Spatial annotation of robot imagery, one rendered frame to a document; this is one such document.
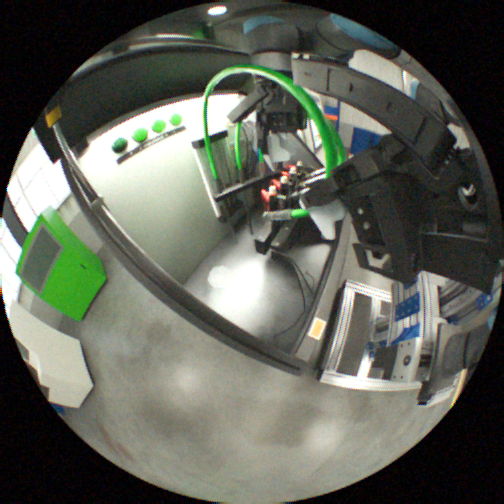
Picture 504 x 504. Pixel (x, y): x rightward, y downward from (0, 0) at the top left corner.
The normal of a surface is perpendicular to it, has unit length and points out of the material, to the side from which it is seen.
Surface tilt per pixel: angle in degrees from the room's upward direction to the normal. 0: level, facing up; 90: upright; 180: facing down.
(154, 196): 90
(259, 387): 0
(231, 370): 0
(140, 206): 90
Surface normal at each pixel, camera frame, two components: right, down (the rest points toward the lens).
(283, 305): -0.12, -0.59
